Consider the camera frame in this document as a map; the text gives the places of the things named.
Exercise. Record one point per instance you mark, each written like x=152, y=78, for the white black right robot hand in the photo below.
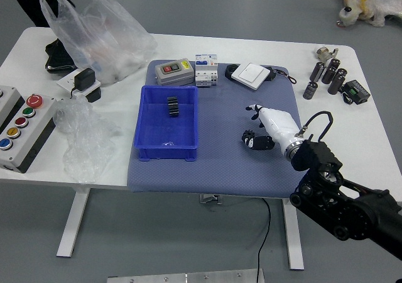
x=279, y=127

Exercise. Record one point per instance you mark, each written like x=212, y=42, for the small black gear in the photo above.
x=247, y=134

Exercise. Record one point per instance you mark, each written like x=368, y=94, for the big black gear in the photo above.
x=173, y=107

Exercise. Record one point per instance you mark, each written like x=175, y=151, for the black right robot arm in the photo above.
x=345, y=207

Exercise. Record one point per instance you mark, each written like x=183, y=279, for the blue plastic box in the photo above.
x=166, y=132

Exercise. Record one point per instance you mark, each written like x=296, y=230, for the grey coloured-button control box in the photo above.
x=23, y=135

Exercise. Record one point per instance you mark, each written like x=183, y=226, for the black cylinder capacitor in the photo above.
x=333, y=64
x=328, y=75
x=310, y=90
x=336, y=85
x=317, y=71
x=342, y=73

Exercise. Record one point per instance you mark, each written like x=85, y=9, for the blue-grey mat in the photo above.
x=226, y=169

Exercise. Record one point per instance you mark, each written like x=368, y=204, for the black module with green terminal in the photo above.
x=356, y=91

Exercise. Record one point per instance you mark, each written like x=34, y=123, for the silver metal fitting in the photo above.
x=323, y=53

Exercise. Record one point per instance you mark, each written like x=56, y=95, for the white circuit breaker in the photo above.
x=206, y=70

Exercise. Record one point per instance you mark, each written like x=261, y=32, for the white table leg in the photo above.
x=293, y=236
x=73, y=223

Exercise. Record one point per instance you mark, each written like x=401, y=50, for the white wrapped part black cap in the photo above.
x=348, y=15

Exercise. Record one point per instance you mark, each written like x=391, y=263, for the yellowish plastic-wrapped bundle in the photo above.
x=373, y=0

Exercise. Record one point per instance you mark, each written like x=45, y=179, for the clear plastic bag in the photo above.
x=103, y=50

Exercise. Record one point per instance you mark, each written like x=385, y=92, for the crumpled clear bubble wrap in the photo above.
x=81, y=138

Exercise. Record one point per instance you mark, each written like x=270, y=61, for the black power adapter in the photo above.
x=83, y=79

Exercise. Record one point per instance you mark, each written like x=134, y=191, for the white socket plate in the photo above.
x=65, y=83

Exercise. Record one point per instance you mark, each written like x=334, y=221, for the black plastic tray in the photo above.
x=56, y=59

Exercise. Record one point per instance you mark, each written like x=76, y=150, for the person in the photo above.
x=28, y=0

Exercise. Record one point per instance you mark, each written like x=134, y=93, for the white wall switch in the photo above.
x=250, y=75

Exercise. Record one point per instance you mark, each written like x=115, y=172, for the metal bracket under table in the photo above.
x=211, y=199

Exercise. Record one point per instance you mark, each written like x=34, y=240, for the grey push-button switch box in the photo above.
x=173, y=72

